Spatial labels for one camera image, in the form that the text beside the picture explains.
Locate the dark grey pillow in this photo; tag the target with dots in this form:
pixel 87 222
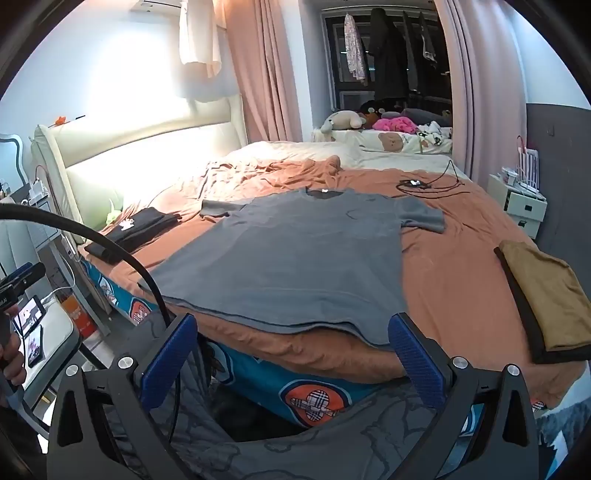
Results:
pixel 425 116

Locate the white plush toy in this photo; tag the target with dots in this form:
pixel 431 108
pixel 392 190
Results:
pixel 341 121

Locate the orange-brown blanket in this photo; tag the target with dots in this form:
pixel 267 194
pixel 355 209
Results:
pixel 452 277

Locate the white bedside cabinet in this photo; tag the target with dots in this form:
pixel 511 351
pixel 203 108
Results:
pixel 23 249

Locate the green soft toy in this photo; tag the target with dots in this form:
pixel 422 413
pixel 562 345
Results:
pixel 114 213

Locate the white nightstand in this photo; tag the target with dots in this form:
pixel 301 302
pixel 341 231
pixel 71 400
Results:
pixel 521 207

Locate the floral hanging garment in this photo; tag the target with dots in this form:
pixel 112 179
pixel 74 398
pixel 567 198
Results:
pixel 354 46

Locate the black folded garment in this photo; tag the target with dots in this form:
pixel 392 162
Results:
pixel 521 304

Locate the grey t-shirt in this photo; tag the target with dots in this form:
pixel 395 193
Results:
pixel 286 258

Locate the cream padded headboard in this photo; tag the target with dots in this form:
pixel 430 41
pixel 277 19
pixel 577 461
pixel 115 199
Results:
pixel 138 152

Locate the black hanging coat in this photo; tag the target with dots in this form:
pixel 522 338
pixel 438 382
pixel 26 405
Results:
pixel 388 55

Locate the grey side table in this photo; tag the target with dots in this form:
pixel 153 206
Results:
pixel 55 332

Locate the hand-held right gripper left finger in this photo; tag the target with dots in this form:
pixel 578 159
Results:
pixel 168 360

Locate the white air conditioner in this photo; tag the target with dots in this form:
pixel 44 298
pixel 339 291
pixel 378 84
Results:
pixel 154 4

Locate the brown plush toy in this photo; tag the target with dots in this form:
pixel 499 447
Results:
pixel 371 115

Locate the white hanging garment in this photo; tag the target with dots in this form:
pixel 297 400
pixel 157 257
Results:
pixel 198 37

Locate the smartphone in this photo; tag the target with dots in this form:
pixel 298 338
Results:
pixel 30 314

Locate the tan folded garment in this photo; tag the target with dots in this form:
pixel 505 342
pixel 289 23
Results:
pixel 549 295

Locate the blue printed bed sheet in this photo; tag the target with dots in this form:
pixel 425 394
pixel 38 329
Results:
pixel 258 369

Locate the orange box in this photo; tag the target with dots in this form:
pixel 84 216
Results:
pixel 78 316

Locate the pink curtain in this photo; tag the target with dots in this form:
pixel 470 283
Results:
pixel 268 69
pixel 480 92

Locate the pink fluffy cloth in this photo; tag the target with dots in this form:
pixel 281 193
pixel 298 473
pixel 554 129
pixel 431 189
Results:
pixel 395 124

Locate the black and white print cloth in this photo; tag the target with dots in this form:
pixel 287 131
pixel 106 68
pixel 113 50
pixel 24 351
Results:
pixel 431 131

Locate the black folded printed clothes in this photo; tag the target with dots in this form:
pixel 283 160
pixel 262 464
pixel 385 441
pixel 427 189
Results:
pixel 138 230

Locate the grey patterned pants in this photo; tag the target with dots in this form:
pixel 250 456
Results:
pixel 277 457

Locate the person's left hand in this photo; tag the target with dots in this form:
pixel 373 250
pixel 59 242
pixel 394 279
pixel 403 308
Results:
pixel 11 360

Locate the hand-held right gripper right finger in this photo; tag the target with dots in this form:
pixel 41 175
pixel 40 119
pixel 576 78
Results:
pixel 415 360

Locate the cream duvet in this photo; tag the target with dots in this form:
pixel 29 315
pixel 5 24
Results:
pixel 286 150

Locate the dark hanging garment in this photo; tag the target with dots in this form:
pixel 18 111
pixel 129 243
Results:
pixel 422 46

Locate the striped gift bag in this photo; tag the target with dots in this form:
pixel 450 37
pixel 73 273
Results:
pixel 528 166

